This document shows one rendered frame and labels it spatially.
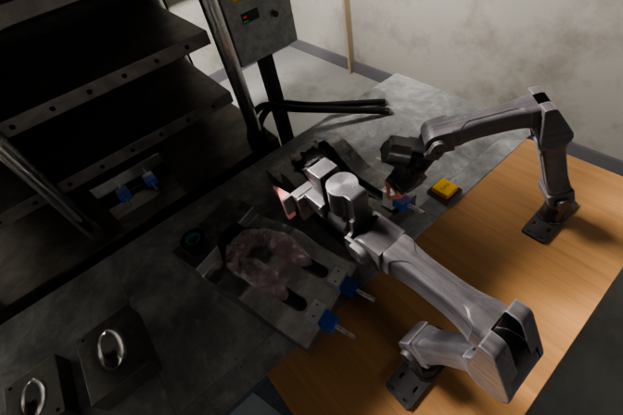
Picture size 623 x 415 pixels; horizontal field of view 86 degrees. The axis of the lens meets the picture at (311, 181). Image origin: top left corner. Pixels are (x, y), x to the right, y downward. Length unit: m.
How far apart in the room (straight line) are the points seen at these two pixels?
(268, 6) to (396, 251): 1.20
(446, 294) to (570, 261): 0.67
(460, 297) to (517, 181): 0.83
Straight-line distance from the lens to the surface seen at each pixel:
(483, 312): 0.55
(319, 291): 0.97
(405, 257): 0.57
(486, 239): 1.15
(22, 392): 1.26
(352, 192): 0.56
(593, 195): 1.37
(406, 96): 1.66
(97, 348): 1.16
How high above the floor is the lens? 1.72
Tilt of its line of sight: 46 degrees down
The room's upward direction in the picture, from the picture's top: 14 degrees counter-clockwise
